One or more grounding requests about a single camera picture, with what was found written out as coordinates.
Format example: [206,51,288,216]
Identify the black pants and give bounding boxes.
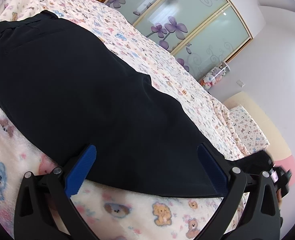
[0,11,226,198]

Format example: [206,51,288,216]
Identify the pink pillow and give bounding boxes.
[275,155,295,185]

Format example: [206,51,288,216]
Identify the beige headboard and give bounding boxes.
[224,92,292,162]

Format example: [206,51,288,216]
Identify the teddy print pillow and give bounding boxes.
[230,105,270,154]

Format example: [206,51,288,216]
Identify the floral teddy print blanket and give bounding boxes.
[0,0,251,239]

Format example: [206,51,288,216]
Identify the clear tube of plush toys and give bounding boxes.
[200,61,231,90]

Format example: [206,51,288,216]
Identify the frosted glass sliding wardrobe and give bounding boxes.
[104,0,252,80]

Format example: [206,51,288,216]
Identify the white wall socket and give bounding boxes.
[237,80,245,88]

